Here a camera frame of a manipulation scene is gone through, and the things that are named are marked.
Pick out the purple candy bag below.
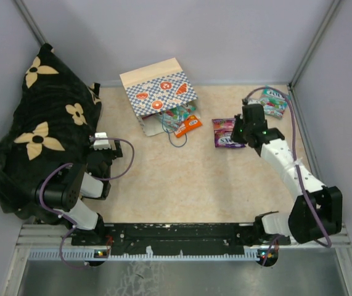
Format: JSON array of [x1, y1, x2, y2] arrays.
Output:
[[212, 118, 245, 149]]

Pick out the teal Fox's mint candy bag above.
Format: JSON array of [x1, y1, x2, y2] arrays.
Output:
[[249, 86, 290, 119]]

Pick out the checkered paper bag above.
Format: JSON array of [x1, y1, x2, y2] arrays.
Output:
[[120, 57, 198, 136]]

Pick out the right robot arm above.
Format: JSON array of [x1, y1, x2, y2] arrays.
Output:
[[231, 104, 343, 244]]

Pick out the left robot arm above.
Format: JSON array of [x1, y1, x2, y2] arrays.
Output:
[[30, 140, 123, 245]]

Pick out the orange Fox's candy bag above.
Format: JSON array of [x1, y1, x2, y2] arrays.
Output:
[[174, 115, 202, 138]]

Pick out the teal mint cherry candy bag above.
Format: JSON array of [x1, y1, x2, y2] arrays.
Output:
[[154, 104, 196, 133]]

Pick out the black floral pillow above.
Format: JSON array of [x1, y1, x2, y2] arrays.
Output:
[[0, 43, 102, 224]]

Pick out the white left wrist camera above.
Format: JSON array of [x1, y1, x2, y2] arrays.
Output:
[[89, 132, 111, 150]]

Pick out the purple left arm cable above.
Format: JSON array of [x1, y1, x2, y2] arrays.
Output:
[[38, 137, 135, 270]]

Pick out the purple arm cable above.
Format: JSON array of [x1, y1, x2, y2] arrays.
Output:
[[242, 86, 332, 249], [38, 137, 135, 270]]

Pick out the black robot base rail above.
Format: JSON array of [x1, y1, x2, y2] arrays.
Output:
[[70, 222, 275, 256]]

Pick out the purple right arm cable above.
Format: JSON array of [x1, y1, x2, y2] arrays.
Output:
[[242, 86, 332, 249]]

